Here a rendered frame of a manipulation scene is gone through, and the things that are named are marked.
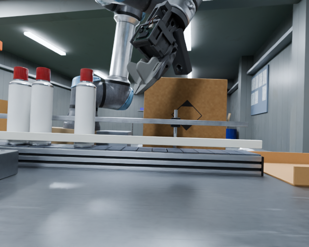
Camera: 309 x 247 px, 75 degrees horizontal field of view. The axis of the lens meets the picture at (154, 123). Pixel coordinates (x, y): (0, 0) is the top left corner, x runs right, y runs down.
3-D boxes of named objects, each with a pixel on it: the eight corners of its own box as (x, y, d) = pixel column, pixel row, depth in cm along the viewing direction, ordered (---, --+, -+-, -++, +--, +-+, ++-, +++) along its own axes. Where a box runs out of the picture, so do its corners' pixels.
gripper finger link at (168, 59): (143, 76, 46) (161, 46, 48) (148, 80, 47) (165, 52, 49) (157, 76, 43) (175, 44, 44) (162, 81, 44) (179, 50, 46)
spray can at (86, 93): (69, 147, 50) (73, 66, 51) (78, 145, 56) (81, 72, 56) (90, 148, 50) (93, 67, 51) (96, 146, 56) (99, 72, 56)
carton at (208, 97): (141, 151, 72) (144, 76, 72) (145, 144, 96) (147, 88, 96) (225, 154, 72) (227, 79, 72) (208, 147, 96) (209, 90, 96)
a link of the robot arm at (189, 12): (178, 21, 55) (203, 14, 49) (170, 34, 54) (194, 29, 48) (163, -3, 50) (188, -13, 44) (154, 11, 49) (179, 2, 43)
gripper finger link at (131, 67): (113, 81, 45) (133, 49, 46) (131, 96, 48) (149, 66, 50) (120, 82, 42) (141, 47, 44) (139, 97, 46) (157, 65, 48)
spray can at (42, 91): (24, 145, 51) (27, 65, 51) (36, 143, 56) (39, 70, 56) (44, 146, 51) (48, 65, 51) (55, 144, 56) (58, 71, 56)
